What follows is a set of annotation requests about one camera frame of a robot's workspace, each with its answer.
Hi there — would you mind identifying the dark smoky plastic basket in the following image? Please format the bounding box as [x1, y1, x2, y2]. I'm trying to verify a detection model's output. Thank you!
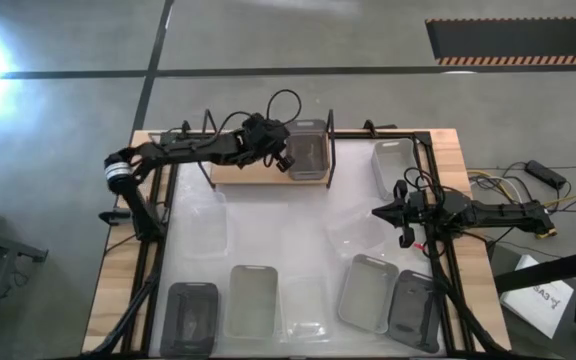
[285, 118, 330, 181]
[159, 281, 220, 357]
[386, 269, 443, 354]

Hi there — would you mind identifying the black side bracket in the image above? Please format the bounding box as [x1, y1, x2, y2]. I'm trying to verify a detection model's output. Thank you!
[98, 209, 134, 226]

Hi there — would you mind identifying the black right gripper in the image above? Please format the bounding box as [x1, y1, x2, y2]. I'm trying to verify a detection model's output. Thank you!
[371, 179, 442, 249]

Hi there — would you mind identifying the white glossy table sheet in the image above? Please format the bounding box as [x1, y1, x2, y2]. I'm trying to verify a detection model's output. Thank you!
[148, 137, 448, 358]

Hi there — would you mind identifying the black hazard-striped floor mat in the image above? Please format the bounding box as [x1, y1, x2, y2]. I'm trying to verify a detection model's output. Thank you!
[425, 17, 576, 66]

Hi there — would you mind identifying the black power adapter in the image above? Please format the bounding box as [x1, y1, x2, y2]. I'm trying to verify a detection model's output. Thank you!
[524, 159, 568, 190]

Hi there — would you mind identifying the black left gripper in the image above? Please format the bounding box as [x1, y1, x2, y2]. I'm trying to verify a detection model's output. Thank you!
[240, 113, 297, 174]

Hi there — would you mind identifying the white plastic basket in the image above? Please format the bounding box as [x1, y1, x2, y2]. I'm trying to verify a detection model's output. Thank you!
[371, 138, 427, 201]
[224, 264, 280, 341]
[337, 253, 400, 335]

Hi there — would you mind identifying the black aluminium table frame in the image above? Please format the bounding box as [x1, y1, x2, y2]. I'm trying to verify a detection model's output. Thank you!
[81, 119, 512, 360]

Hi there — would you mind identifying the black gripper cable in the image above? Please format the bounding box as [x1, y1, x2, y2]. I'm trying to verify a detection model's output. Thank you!
[266, 88, 303, 126]
[402, 167, 444, 201]

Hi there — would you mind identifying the white printed paper sheet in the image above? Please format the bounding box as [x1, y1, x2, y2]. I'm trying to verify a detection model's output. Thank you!
[499, 254, 575, 340]

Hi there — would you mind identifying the black metal beam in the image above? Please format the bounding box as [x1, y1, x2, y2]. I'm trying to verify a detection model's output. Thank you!
[492, 244, 576, 295]

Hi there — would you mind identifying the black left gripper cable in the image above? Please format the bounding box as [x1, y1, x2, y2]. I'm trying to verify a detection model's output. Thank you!
[266, 88, 303, 126]

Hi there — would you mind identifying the wooden shelf with black frame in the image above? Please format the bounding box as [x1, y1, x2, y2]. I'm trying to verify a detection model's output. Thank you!
[201, 108, 337, 190]

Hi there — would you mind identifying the clear plastic basket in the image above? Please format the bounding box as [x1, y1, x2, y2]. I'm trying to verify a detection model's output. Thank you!
[325, 209, 394, 261]
[278, 273, 333, 345]
[180, 192, 229, 260]

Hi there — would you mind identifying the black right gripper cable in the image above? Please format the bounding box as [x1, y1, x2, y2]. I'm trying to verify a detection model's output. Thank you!
[402, 167, 444, 201]

